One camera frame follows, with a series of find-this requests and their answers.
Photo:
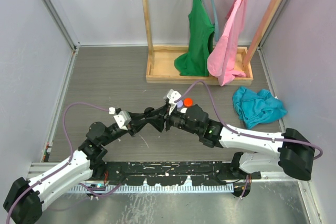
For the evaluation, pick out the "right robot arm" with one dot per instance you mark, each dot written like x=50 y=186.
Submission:
x=289 y=152

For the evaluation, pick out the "wooden clothes rack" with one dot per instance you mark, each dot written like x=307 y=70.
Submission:
x=160 y=65

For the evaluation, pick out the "black earbud case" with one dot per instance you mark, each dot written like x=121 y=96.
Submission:
x=148 y=110

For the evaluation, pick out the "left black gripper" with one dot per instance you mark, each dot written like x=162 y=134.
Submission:
x=136 y=123

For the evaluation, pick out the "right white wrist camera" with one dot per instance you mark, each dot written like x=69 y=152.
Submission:
x=173 y=97

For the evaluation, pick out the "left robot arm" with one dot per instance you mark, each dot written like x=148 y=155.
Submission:
x=28 y=198

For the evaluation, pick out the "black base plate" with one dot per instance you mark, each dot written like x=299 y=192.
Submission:
x=201 y=173

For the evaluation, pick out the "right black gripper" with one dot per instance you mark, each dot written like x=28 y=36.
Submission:
x=158 y=121

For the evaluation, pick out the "white slotted cable duct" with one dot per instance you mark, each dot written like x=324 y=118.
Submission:
x=175 y=189

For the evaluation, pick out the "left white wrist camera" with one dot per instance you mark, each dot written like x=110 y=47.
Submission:
x=122 y=119

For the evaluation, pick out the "teal cloth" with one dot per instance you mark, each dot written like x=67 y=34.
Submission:
x=254 y=108

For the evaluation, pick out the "pink shirt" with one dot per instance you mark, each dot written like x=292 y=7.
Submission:
x=221 y=62

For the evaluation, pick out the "green shirt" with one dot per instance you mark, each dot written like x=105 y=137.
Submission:
x=194 y=61

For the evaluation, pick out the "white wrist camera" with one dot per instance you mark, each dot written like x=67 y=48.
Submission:
x=122 y=119
x=173 y=97

